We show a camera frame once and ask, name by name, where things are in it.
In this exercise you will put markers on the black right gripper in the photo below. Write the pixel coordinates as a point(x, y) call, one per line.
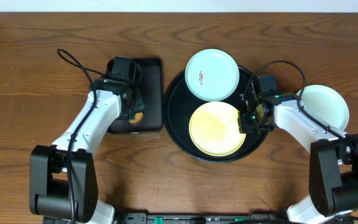
point(243, 124)

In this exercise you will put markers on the light blue plate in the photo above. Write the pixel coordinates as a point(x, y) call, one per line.
point(327, 104)
point(212, 75)

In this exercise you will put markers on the round black tray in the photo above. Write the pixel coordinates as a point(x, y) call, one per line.
point(178, 105)

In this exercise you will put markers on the yellow plate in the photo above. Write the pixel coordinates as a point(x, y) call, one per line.
point(214, 129)

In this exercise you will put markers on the black rectangular tray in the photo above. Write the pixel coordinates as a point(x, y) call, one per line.
point(152, 93)

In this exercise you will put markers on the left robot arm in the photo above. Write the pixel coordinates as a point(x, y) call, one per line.
point(63, 185)

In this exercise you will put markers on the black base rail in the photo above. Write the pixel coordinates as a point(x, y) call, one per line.
point(143, 218)

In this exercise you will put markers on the green and orange sponge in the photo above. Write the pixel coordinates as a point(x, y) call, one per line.
point(137, 118)

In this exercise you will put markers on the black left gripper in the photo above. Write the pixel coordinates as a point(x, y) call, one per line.
point(137, 104)

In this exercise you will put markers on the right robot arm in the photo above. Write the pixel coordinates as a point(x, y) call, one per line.
point(333, 178)

